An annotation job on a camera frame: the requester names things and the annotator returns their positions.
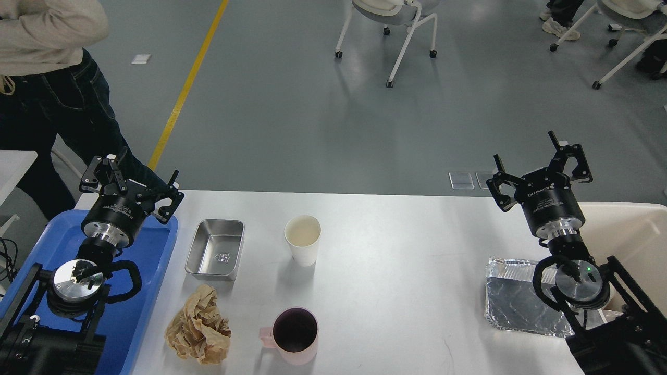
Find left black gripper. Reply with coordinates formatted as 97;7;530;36
79;147;185;248

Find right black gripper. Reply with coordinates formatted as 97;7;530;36
486;131;594;239

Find stainless steel rectangular container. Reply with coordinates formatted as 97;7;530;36
185;219;244;282

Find aluminium foil tray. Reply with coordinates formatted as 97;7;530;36
485;258;602;339

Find pink mug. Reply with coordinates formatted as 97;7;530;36
258;307;319;366

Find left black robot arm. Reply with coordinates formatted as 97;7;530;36
2;149;185;374

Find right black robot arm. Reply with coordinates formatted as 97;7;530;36
487;131;666;374

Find floor outlet cover right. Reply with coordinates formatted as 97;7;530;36
475;171;493;190

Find floor outlet cover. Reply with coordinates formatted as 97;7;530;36
475;171;493;190
448;172;475;190

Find blue plastic tray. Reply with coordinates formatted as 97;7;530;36
0;209;179;375

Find floor outlet cover left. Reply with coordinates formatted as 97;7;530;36
448;172;475;190

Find beige plastic bin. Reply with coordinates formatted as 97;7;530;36
580;202;666;314

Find white floor label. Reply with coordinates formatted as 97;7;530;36
131;53;152;65

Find person in dark jeans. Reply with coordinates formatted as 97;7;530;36
1;1;164;219

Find crumpled brown paper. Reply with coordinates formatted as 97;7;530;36
164;284;232;365

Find seated person's feet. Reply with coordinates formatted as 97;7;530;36
540;1;584;38

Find white paper cup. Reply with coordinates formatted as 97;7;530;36
284;215;322;267

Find white chair right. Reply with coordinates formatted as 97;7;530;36
550;1;666;90

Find white chair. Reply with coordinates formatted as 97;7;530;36
351;1;440;88
550;1;666;90

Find white chair centre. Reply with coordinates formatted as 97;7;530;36
351;1;440;88

